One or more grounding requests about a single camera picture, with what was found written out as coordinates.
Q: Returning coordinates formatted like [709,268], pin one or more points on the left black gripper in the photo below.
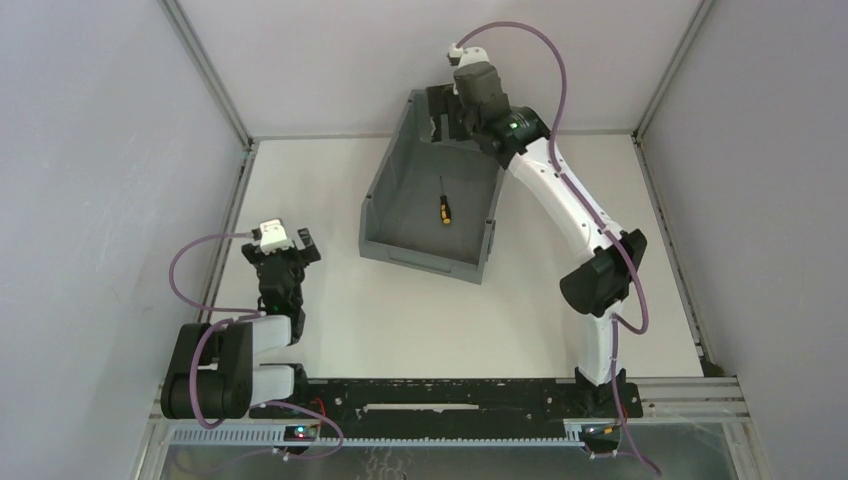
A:
[279,258]

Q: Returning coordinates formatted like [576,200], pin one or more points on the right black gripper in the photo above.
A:
[457,115]

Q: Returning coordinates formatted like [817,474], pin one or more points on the black yellow screwdriver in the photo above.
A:
[445,211]

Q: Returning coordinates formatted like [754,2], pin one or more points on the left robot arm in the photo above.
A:
[211,375]

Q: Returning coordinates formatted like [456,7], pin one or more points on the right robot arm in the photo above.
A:
[609,257]

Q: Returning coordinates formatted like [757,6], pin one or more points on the grey plastic storage bin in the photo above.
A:
[400,215]

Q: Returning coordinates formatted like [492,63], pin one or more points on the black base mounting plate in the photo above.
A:
[465,407]

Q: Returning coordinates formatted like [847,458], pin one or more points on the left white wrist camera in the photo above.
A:
[271,236]

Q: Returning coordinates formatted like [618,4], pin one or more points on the grey slotted cable duct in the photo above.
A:
[283,435]

